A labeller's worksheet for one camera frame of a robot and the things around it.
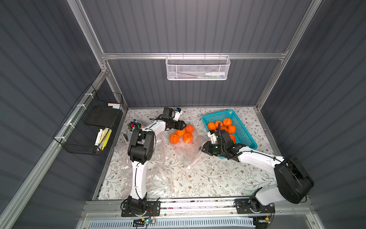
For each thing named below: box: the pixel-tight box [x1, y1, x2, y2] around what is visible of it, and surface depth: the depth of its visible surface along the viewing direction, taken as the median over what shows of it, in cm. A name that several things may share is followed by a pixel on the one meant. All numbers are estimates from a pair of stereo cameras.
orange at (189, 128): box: [185, 124, 195, 133], surface depth 101 cm
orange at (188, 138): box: [183, 132, 194, 144], surface depth 98 cm
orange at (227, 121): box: [223, 117, 233, 127], surface depth 107 cm
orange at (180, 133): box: [175, 128, 186, 137], surface depth 100 cm
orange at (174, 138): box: [169, 133, 180, 145], surface depth 98 cm
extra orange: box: [227, 124, 236, 135], surface depth 102 cm
